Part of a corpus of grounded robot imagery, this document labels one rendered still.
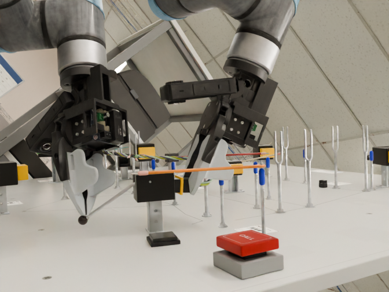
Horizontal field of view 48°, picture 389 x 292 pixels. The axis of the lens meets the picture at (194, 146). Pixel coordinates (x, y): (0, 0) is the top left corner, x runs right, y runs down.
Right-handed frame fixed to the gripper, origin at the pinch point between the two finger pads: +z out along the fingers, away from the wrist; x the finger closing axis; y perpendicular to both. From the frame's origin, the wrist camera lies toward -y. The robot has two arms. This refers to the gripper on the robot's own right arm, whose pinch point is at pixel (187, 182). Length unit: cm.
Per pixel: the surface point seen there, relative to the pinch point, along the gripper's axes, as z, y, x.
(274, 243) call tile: 2.0, 5.2, -22.1
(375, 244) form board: -2.0, 20.8, -17.9
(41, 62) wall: -85, -118, 771
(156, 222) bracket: 7.4, -2.1, 0.6
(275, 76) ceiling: -111, 125, 301
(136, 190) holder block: 3.6, -7.2, -1.8
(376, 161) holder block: -20, 45, 20
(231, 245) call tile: 3.8, 1.0, -21.5
